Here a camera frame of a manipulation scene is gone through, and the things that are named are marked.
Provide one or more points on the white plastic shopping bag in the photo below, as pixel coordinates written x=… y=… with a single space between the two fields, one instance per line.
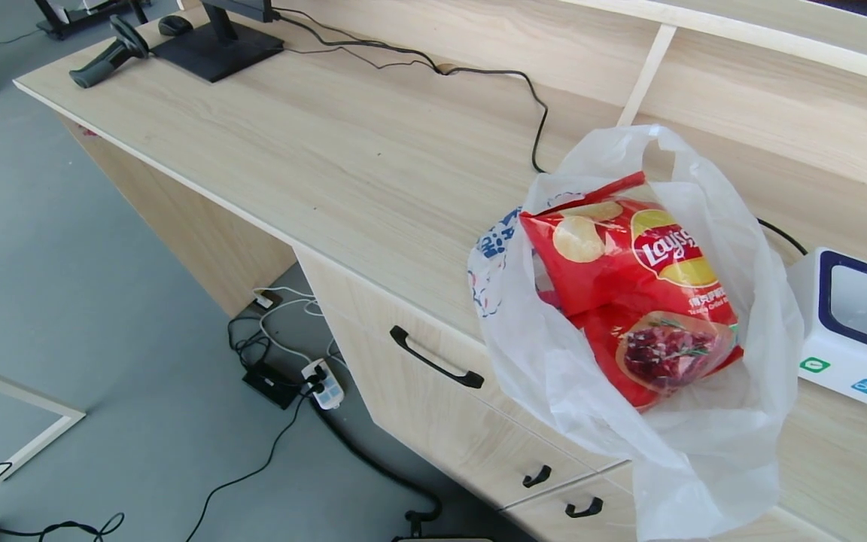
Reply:
x=704 y=444

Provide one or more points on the white metal frame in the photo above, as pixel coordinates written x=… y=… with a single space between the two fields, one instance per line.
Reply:
x=34 y=421

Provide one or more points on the white power strip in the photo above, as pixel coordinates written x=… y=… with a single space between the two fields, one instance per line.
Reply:
x=323 y=382

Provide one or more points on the white barcode scanner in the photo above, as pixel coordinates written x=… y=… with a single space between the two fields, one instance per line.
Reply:
x=859 y=331

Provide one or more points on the black monitor stand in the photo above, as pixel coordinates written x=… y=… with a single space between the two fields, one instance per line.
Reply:
x=215 y=49

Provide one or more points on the wooden counter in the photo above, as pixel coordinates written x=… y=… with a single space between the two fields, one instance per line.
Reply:
x=343 y=150

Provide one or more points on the black power adapter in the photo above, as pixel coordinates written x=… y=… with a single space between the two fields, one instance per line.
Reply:
x=272 y=384

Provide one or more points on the red chips bag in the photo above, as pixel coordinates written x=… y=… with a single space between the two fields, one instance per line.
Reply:
x=629 y=278

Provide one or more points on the black computer mouse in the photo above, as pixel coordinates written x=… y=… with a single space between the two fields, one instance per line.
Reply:
x=174 y=25

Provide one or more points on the black handheld barcode scanner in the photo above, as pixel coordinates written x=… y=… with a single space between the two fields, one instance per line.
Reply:
x=106 y=60

